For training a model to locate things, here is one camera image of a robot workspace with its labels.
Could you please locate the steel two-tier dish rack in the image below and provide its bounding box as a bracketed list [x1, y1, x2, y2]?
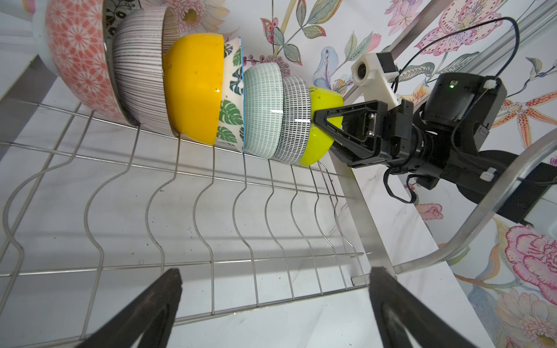
[0, 0, 557, 345]

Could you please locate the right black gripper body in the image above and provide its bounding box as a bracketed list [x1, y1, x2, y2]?
[331, 101, 438, 171]

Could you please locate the dark blue flower bowl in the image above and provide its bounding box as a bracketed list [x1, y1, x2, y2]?
[272, 76, 311, 165]

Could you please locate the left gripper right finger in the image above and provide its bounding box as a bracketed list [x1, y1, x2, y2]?
[368, 267, 474, 347]

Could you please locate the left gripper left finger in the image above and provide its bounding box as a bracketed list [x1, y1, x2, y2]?
[79, 268, 182, 347]

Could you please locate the lime green bowl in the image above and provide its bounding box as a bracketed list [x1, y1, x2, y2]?
[296, 86, 345, 168]

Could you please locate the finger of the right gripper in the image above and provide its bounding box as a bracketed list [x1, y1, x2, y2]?
[314, 101, 387, 150]

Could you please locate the pale celadon bowl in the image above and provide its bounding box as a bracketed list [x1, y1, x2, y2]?
[244, 62, 284, 160]

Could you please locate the yellow bowl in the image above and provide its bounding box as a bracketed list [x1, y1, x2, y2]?
[163, 33, 224, 146]

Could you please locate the green leaf pattern bowl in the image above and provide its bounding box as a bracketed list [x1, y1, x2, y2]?
[216, 37, 245, 152]

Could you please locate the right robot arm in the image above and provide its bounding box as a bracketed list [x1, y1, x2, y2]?
[314, 72, 516, 203]

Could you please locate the pink striped bowl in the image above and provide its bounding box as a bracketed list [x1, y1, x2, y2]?
[113, 6, 181, 136]

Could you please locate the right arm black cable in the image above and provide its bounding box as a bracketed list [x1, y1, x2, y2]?
[382, 16, 521, 205]

